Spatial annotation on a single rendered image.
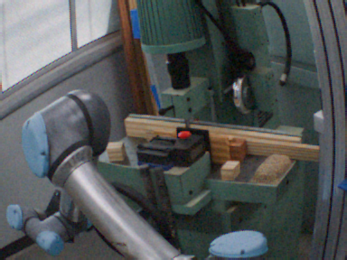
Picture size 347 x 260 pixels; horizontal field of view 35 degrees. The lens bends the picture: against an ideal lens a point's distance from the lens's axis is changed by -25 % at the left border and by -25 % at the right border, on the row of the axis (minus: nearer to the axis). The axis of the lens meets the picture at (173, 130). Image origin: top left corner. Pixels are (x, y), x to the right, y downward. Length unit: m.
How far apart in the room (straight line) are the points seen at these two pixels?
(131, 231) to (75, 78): 2.25
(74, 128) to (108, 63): 2.29
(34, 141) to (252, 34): 0.96
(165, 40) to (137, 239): 0.79
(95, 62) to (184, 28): 1.65
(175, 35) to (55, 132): 0.70
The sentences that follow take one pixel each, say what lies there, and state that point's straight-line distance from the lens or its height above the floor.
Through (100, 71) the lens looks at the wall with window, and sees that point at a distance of 3.43.
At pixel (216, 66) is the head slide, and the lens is 1.92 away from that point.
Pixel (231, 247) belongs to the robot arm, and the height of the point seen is 1.05.
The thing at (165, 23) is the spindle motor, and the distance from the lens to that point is 1.76.
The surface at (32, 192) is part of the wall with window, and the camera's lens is 3.22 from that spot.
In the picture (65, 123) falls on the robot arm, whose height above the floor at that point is 1.29.
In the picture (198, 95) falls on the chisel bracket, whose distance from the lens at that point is 1.91.
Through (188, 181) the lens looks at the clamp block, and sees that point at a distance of 1.71.
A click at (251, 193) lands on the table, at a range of 1.72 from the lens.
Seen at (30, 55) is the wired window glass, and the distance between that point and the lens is 3.16.
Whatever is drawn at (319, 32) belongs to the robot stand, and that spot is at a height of 1.45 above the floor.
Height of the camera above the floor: 1.70
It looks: 22 degrees down
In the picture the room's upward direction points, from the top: 9 degrees counter-clockwise
